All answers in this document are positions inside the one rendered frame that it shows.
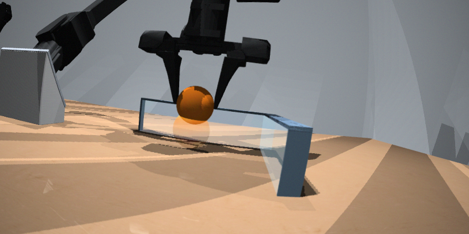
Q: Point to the clear low glass walls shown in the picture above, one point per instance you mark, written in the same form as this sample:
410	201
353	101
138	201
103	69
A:
227	128

